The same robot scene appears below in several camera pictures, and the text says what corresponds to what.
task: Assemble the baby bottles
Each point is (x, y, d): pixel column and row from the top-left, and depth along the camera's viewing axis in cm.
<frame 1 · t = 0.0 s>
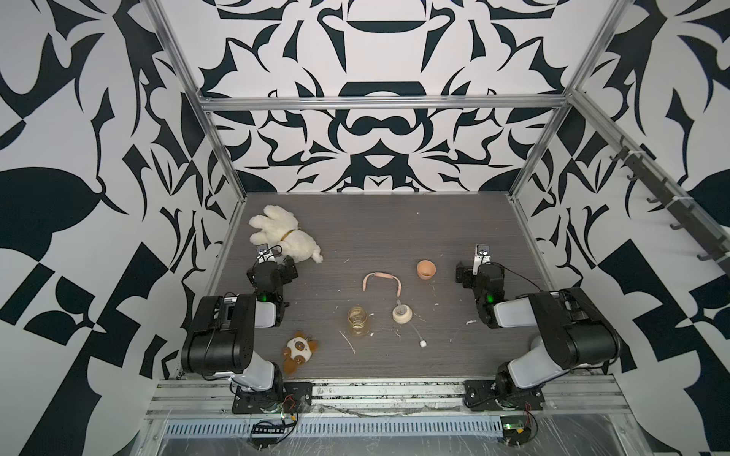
left hand: (269, 257, 93), fingers open
right hand: (477, 258, 95), fingers open
white plush dog toy: (279, 227, 99), point 11 cm above the table
small brown white plush toy: (298, 351, 81), point 3 cm above the table
cream bottle collar with straw: (403, 313, 87), point 4 cm above the table
pink bottle cap: (426, 270, 98), point 3 cm above the table

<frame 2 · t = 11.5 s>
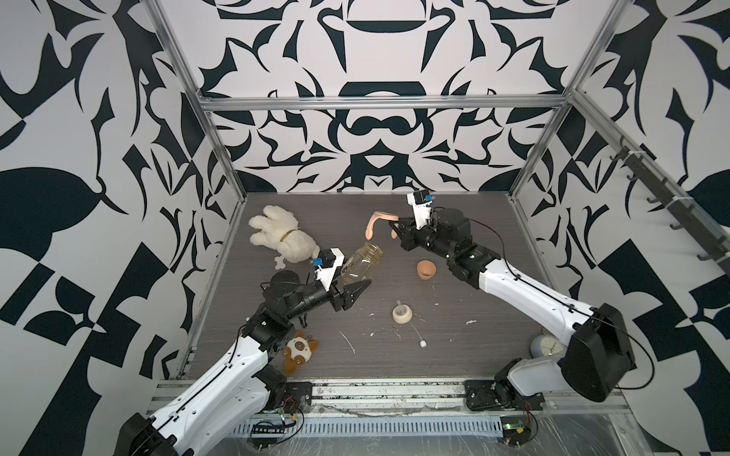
left hand: (357, 264, 70), fingers open
right hand: (392, 217, 77), fingers closed
the named things where they were.

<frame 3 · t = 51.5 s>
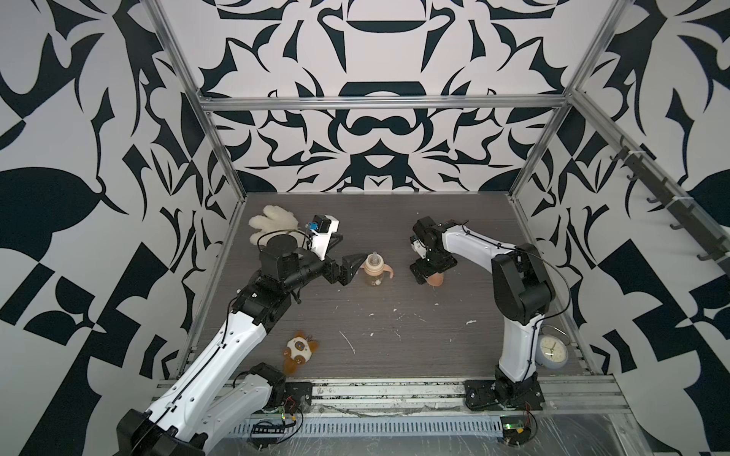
left hand: (349, 240, 69), fingers open
right hand: (430, 268, 96), fingers open
cream bottle collar with straw: (374, 264, 89), point 12 cm above the table
pink bottle cap: (435, 279, 97), on the table
the other named things where they were.

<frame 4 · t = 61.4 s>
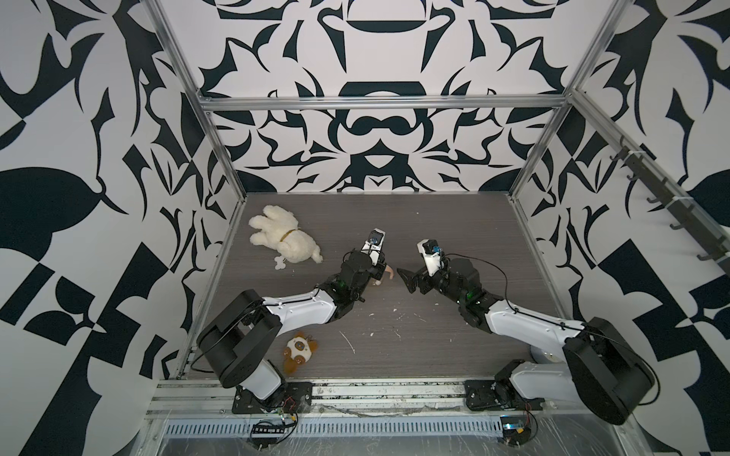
left hand: (374, 241, 85), fingers closed
right hand: (411, 257, 84), fingers open
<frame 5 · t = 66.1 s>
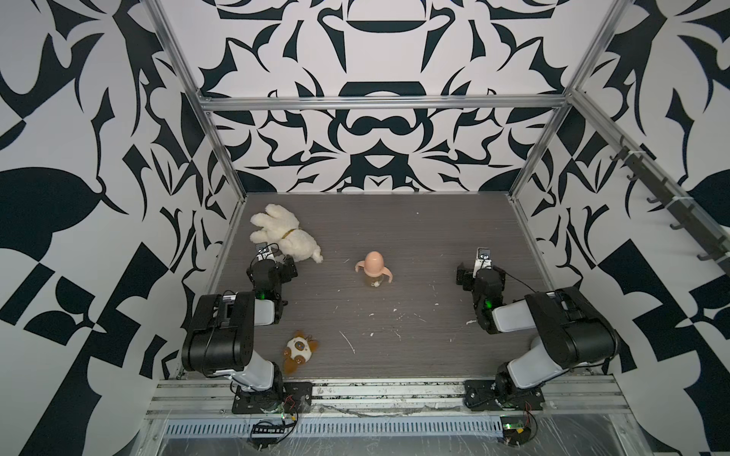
left hand: (270, 255, 94), fingers open
right hand: (480, 260, 94), fingers open
